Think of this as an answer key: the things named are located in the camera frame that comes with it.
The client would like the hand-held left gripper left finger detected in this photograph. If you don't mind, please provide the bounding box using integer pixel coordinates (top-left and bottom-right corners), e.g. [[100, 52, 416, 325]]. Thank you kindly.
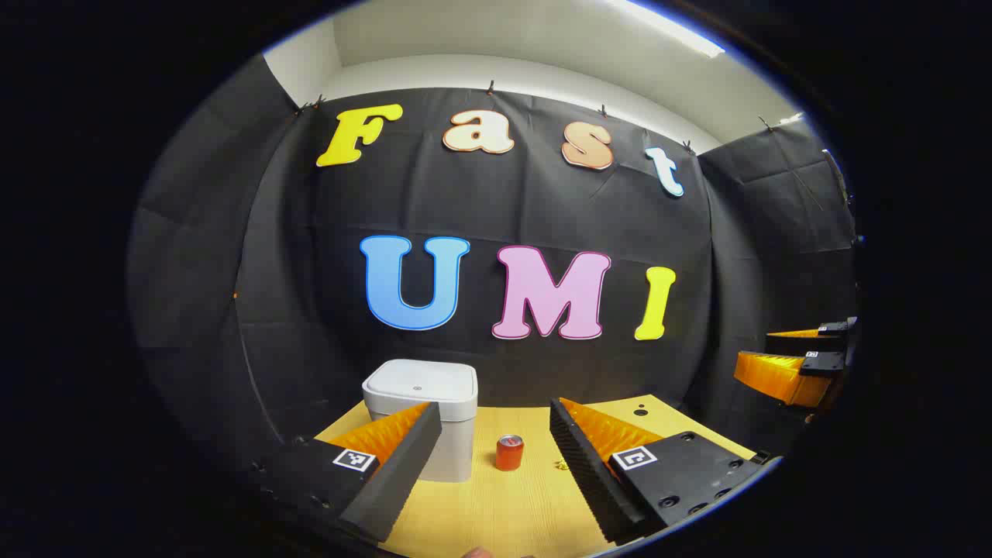
[[252, 401, 443, 543]]

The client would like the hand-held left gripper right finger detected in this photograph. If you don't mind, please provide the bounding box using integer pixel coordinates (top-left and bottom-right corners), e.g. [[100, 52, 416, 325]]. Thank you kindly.
[[549, 398, 776, 546]]

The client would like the white desktop garbage bin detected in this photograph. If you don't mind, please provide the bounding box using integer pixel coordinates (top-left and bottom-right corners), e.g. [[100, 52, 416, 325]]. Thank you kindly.
[[362, 359, 479, 484]]

